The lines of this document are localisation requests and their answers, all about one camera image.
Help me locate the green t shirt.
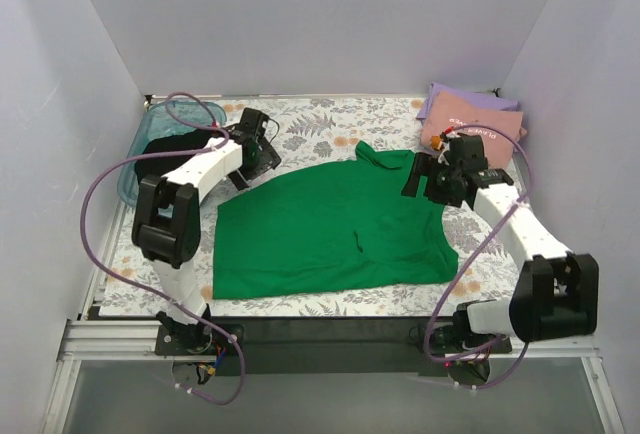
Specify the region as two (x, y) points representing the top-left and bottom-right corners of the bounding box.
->
(213, 142), (458, 300)

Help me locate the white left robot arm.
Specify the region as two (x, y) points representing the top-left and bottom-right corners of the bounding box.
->
(132, 108), (281, 353)

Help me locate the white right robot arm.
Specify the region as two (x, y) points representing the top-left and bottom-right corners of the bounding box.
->
(402, 130), (599, 353)

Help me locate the pink folded t shirt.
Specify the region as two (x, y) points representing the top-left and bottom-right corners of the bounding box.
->
(420, 92), (526, 169)

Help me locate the floral table mat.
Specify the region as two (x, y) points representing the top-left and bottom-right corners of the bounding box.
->
(93, 97), (518, 319)

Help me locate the lavender folded t shirt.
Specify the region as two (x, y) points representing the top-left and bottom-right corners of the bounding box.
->
(416, 82), (529, 155)

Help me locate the blue plastic basket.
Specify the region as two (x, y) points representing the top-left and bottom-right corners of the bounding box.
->
(117, 98), (227, 207)

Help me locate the black t shirt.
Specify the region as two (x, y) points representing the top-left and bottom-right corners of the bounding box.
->
(134, 130), (211, 182)

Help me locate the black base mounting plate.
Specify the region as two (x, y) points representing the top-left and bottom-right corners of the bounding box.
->
(154, 317), (495, 377)

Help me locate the aluminium frame rail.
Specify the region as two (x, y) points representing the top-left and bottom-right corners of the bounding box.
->
(43, 318), (623, 433)

